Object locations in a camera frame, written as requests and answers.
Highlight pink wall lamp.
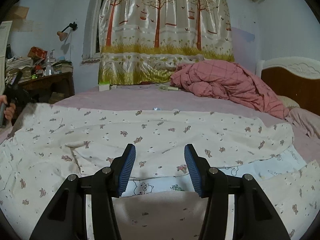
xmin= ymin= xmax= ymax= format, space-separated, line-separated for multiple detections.
xmin=57 ymin=22 xmax=78 ymax=40

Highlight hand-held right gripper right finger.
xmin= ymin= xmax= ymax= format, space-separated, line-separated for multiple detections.
xmin=184 ymin=144 xmax=292 ymax=240

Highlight red box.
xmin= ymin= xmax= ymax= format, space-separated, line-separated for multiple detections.
xmin=27 ymin=46 xmax=48 ymax=59

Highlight dark wooden desk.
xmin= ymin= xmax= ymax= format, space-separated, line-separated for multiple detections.
xmin=19 ymin=71 xmax=75 ymax=104

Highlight tree print curtain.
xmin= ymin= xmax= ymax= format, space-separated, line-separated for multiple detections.
xmin=98 ymin=0 xmax=235 ymax=85

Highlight white window frame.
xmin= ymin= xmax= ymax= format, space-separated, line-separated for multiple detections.
xmin=90 ymin=0 xmax=107 ymax=60

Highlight stack of papers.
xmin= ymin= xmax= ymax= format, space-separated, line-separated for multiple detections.
xmin=5 ymin=56 xmax=34 ymax=84

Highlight pink plaid quilt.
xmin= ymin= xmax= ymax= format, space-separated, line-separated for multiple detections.
xmin=170 ymin=60 xmax=290 ymax=119

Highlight white and brown headboard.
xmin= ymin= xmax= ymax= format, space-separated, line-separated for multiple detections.
xmin=256 ymin=56 xmax=320 ymax=117

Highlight small white hand-held fan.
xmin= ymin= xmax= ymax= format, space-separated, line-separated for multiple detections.
xmin=157 ymin=84 xmax=179 ymax=92

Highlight white floral pants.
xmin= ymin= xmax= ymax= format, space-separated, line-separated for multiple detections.
xmin=0 ymin=102 xmax=320 ymax=240

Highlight bed with pink sheet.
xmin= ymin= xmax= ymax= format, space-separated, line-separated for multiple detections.
xmin=0 ymin=84 xmax=320 ymax=163

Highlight cardboard wall patch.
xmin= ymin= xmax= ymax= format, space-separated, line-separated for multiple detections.
xmin=10 ymin=5 xmax=34 ymax=32

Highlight white cabinet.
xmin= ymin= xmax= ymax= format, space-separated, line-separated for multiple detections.
xmin=0 ymin=21 xmax=13 ymax=95

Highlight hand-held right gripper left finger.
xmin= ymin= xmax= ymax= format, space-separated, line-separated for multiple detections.
xmin=29 ymin=144 xmax=137 ymax=240

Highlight green and white box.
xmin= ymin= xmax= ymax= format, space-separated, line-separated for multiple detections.
xmin=98 ymin=82 xmax=117 ymax=92

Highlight stack of books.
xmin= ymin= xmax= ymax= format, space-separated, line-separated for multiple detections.
xmin=51 ymin=60 xmax=74 ymax=74

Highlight cream pillow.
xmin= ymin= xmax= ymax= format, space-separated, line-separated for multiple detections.
xmin=276 ymin=95 xmax=300 ymax=108

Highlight person's left hand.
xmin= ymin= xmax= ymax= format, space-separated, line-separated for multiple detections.
xmin=0 ymin=94 xmax=17 ymax=120

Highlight light blue cartoon pants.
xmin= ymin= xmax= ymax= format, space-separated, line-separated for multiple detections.
xmin=124 ymin=145 xmax=307 ymax=198

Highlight pink pillow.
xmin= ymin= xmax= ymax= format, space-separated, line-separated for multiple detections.
xmin=286 ymin=107 xmax=320 ymax=138

